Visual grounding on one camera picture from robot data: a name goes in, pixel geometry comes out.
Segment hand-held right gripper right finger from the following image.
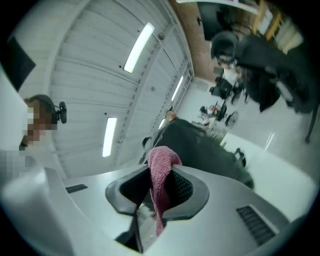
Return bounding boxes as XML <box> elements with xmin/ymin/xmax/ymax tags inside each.
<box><xmin>147</xmin><ymin>165</ymin><xmax>299</xmax><ymax>256</ymax></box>

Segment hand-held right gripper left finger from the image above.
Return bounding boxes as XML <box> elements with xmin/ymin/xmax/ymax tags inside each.
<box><xmin>61</xmin><ymin>164</ymin><xmax>152</xmax><ymax>251</ymax></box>

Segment gray backpack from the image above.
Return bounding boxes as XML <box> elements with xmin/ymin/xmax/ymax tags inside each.
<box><xmin>138</xmin><ymin>116</ymin><xmax>255</xmax><ymax>190</ymax></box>

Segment pink cloth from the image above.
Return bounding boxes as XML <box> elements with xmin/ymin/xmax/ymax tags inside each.
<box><xmin>146</xmin><ymin>145</ymin><xmax>183</xmax><ymax>238</ymax></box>

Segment white table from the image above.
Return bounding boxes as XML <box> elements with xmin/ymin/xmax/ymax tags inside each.
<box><xmin>219</xmin><ymin>131</ymin><xmax>316</xmax><ymax>227</ymax></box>

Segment person's head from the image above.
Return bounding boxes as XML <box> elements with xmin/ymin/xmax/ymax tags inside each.
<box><xmin>19</xmin><ymin>94</ymin><xmax>59</xmax><ymax>151</ymax></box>

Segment black office chair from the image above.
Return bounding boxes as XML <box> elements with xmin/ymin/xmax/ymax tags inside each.
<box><xmin>199</xmin><ymin>99</ymin><xmax>238</xmax><ymax>128</ymax></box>
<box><xmin>234</xmin><ymin>34</ymin><xmax>320</xmax><ymax>144</ymax></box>

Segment wooden rack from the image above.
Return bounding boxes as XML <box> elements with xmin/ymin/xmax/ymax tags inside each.
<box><xmin>251</xmin><ymin>0</ymin><xmax>282</xmax><ymax>42</ymax></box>

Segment black head-worn camera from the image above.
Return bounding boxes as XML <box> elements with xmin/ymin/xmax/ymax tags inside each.
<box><xmin>51</xmin><ymin>100</ymin><xmax>68</xmax><ymax>125</ymax></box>

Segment large black wall screen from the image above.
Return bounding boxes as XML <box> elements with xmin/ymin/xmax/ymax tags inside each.
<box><xmin>198</xmin><ymin>0</ymin><xmax>253</xmax><ymax>41</ymax></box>

